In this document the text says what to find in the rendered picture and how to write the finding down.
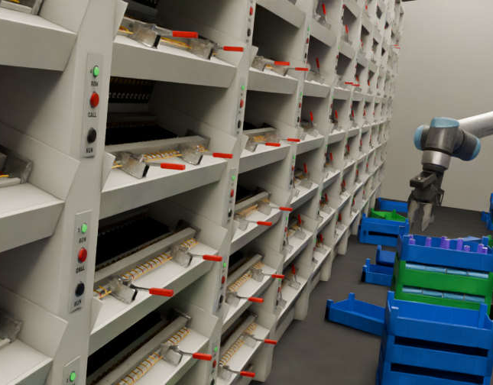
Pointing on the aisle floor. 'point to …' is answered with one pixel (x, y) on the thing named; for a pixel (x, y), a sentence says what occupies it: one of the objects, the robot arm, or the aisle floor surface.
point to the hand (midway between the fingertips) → (416, 225)
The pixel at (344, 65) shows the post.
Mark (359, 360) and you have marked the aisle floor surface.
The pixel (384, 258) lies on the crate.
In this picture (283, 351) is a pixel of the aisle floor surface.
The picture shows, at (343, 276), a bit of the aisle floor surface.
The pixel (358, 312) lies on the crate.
